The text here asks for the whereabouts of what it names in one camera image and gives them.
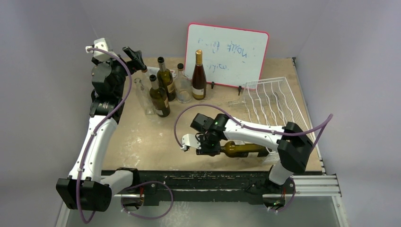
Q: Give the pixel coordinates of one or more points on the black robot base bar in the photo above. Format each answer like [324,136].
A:
[252,187]

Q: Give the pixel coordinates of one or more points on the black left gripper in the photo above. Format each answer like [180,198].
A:
[135,61]

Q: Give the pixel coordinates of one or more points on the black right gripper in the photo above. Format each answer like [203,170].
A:
[207,147]

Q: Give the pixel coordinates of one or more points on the brown wine bottle gold cap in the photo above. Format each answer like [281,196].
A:
[199,82]

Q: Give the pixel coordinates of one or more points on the olive bottle silver cap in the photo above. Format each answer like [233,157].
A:
[159,97]
[165,79]

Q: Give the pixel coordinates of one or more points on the clear glass bottle black cap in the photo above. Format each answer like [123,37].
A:
[183,85]

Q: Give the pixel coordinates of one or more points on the pink framed whiteboard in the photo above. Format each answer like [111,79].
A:
[231,56]

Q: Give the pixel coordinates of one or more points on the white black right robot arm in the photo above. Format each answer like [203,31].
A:
[290,142]

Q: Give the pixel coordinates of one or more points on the white ruler set package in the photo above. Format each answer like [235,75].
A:
[154,70]

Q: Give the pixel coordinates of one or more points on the white wire wine rack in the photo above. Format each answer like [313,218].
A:
[271,102]

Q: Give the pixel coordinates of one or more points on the dark green bottle black cap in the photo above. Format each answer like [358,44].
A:
[240,149]

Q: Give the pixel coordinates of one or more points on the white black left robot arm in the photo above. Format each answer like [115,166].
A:
[84,188]

